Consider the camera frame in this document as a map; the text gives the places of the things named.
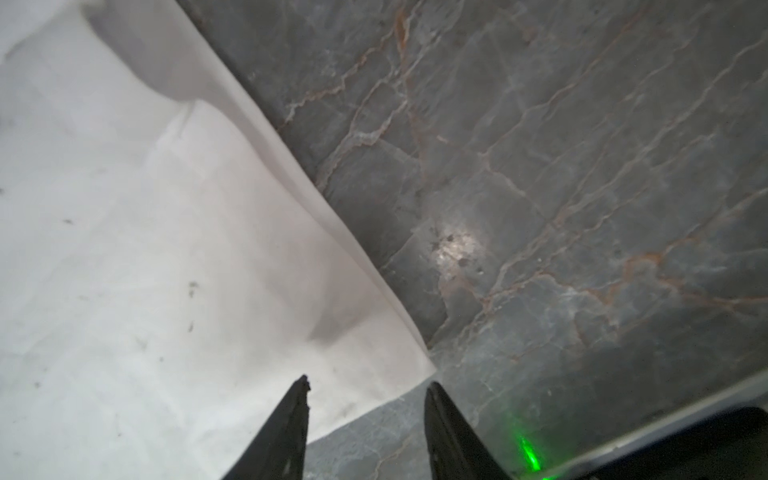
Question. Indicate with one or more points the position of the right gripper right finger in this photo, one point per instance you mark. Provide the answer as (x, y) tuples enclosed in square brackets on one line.
[(455, 451)]

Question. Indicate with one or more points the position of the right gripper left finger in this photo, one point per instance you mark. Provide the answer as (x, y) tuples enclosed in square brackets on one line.
[(278, 449)]

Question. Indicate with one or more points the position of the white patterned tank top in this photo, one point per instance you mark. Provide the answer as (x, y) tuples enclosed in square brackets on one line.
[(167, 269)]

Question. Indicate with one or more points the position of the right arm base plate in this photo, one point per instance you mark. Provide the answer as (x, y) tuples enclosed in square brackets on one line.
[(732, 445)]

